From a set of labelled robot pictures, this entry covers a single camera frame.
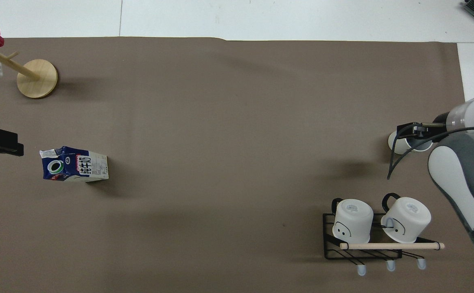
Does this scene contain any black wire rack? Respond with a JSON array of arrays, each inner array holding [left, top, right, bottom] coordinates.
[[322, 212, 446, 278]]

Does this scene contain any black cable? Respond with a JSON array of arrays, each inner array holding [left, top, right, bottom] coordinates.
[[387, 121, 474, 181]]

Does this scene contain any white mug with smiley face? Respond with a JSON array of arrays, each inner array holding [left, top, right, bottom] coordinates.
[[380, 192, 432, 244], [331, 197, 374, 245]]

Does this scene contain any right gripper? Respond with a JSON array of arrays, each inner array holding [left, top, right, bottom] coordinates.
[[431, 112, 450, 143]]

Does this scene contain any white paper cup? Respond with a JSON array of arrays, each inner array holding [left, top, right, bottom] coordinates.
[[388, 129, 433, 155]]

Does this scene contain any wooden mug tree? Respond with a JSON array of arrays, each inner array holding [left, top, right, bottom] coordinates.
[[0, 45, 59, 99]]

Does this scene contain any blue and white milk carton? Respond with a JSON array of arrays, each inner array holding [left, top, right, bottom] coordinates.
[[39, 146, 109, 183]]

